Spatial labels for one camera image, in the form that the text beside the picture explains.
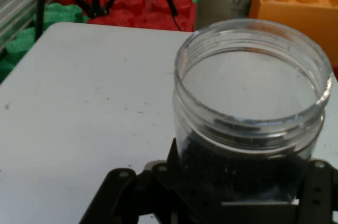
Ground orange foam block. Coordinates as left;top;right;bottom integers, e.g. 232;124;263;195
249;0;338;68

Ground thin black tripod cable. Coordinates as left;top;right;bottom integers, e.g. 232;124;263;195
171;14;183;31

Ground clear plastic jar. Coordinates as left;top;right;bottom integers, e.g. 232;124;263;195
173;19;334;202

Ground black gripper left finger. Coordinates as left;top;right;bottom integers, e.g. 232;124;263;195
79;138;222;224

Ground black seeds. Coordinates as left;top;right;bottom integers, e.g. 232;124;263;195
181;136;309;200

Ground aluminium wall rail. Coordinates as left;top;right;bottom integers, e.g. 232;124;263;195
0;0;55;50

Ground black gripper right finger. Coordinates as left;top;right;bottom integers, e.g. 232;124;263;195
297;159;338;224

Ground red foam blocks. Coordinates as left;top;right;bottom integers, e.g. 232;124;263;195
55;0;198;32

